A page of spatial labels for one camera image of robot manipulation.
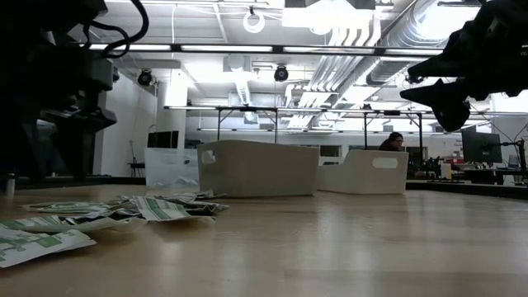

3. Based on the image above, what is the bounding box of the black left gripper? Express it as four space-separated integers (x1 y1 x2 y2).
0 40 120 134

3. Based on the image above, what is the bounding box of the long overhead light bar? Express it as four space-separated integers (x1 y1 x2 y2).
88 42 445 58

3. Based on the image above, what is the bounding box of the clear plastic bin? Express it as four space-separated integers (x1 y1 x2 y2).
144 147 201 189

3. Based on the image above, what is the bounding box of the black metal rig frame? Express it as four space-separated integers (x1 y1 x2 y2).
215 106 279 146
362 109 425 166

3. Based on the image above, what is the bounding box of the black computer monitor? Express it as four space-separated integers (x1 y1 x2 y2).
460 130 503 164
147 130 180 149

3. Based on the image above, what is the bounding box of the white plastic bin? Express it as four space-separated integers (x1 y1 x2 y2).
316 149 409 196

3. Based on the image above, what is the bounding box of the person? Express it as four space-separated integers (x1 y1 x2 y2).
378 131 408 153

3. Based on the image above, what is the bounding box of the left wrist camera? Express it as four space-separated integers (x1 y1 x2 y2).
84 57 120 92

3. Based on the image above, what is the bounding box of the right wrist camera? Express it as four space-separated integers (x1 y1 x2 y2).
474 0 528 26

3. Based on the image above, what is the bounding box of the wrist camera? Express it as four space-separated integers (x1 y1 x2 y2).
84 57 120 92
474 0 528 26

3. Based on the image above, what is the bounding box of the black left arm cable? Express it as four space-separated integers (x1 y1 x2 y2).
82 0 150 59

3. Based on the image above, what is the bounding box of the white ring light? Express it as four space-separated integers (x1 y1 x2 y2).
242 8 266 35

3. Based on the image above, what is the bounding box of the light grey plastic bin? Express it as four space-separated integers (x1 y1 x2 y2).
196 139 321 198

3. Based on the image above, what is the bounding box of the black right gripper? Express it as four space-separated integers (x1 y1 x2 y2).
398 16 528 134

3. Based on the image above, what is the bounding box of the green-striped adhesive bandage packet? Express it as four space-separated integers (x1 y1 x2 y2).
0 229 97 269
0 214 83 234
134 196 193 223
185 200 230 215
22 200 125 215

